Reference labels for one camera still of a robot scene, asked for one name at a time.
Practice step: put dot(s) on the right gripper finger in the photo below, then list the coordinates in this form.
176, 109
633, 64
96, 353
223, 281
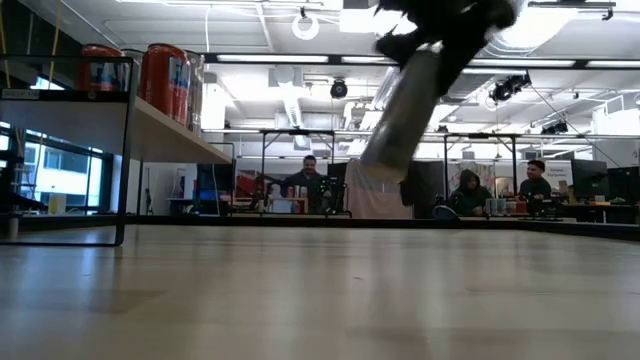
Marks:
400, 47
460, 62

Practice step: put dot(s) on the red soda can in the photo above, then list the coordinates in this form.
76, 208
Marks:
162, 80
95, 70

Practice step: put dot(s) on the black ceiling spotlight cluster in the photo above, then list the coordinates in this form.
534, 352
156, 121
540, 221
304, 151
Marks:
560, 127
502, 91

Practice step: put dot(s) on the black bar with light strips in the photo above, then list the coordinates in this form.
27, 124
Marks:
335, 59

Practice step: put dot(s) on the black ceiling track light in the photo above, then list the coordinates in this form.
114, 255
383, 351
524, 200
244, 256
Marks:
570, 4

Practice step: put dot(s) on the person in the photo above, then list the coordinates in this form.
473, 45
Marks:
307, 180
467, 195
535, 187

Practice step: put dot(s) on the black cloth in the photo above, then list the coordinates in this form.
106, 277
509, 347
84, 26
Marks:
425, 192

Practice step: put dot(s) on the beige curtain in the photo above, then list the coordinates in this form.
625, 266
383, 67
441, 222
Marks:
375, 200

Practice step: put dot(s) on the black monitor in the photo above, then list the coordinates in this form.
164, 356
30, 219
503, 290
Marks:
590, 177
625, 185

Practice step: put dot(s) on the small wooden table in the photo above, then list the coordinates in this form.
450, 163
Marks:
287, 201

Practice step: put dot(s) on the dark equipment cabinet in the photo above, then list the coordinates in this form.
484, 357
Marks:
210, 180

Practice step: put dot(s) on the pale yellow cup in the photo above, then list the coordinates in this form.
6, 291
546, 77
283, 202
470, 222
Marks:
57, 205

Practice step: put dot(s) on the small pale cylinder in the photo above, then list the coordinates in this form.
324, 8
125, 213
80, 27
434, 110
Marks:
12, 227

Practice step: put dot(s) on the silver ventilation duct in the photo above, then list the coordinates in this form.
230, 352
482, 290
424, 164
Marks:
467, 89

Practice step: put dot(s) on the black dome camera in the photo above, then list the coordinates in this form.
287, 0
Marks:
339, 90

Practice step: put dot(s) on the black frame stand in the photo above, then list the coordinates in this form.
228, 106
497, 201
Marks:
480, 135
300, 132

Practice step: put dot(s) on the white wall sign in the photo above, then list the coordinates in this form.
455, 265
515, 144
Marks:
560, 172

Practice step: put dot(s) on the black aluminium frame rail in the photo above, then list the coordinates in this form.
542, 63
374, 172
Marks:
380, 223
75, 222
590, 231

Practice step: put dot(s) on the wooden shelf black metal frame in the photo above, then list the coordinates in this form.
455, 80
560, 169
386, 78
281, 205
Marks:
170, 142

